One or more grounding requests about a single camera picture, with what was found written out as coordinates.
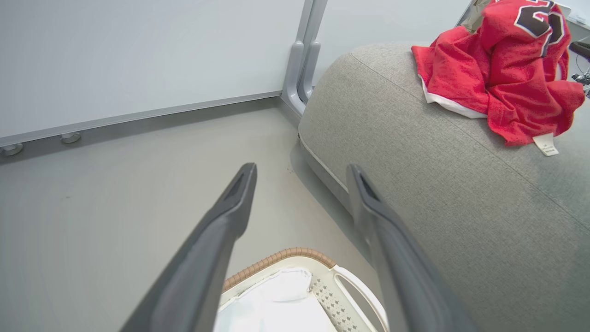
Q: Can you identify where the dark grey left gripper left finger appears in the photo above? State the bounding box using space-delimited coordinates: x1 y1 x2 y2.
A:
119 162 258 332

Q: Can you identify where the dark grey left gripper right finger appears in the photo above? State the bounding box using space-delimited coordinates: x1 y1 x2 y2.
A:
346 164 480 332

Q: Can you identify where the red basketball jersey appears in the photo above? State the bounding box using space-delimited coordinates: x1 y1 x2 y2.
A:
411 0 586 157

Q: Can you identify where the white cloth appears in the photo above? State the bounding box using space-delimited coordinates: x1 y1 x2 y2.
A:
216 268 338 332

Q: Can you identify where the grey fabric sofa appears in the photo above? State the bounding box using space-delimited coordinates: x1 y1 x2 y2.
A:
298 42 590 332

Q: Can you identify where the white wicker laundry basket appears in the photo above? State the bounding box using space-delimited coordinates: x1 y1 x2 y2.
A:
216 247 390 332

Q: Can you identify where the black background equipment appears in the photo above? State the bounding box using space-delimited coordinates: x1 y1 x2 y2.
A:
569 41 590 98

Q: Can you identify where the grey partition post foot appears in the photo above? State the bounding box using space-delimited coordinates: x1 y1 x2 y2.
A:
281 0 329 117

